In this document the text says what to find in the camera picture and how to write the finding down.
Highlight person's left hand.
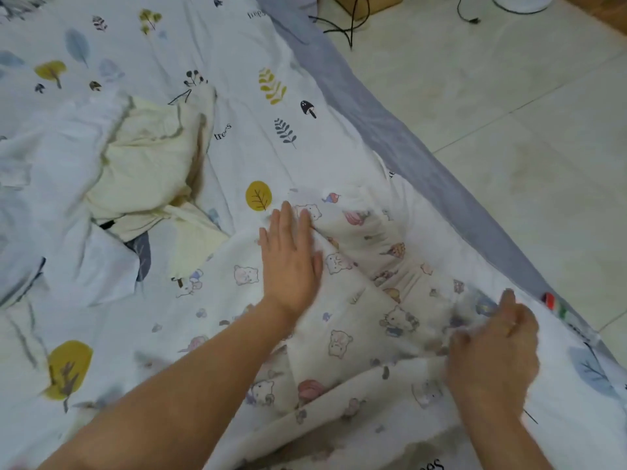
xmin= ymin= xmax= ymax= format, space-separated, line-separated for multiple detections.
xmin=259 ymin=200 xmax=325 ymax=319

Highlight person's right hand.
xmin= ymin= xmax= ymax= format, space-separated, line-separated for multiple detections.
xmin=445 ymin=289 xmax=542 ymax=417

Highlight cartoon print pyjama trousers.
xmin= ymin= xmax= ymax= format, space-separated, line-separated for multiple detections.
xmin=137 ymin=195 xmax=550 ymax=470

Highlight bed with leaf print bedding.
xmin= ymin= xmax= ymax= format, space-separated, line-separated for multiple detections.
xmin=0 ymin=0 xmax=627 ymax=470

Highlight white dotted blouse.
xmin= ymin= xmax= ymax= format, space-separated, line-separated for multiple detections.
xmin=0 ymin=93 xmax=143 ymax=309

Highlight person's left forearm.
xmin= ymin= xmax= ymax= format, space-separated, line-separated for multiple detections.
xmin=39 ymin=298 xmax=300 ymax=470

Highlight white standing fan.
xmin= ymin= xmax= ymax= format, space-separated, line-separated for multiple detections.
xmin=490 ymin=0 xmax=558 ymax=16

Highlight black fan cable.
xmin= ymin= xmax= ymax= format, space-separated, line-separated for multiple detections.
xmin=455 ymin=0 xmax=481 ymax=25

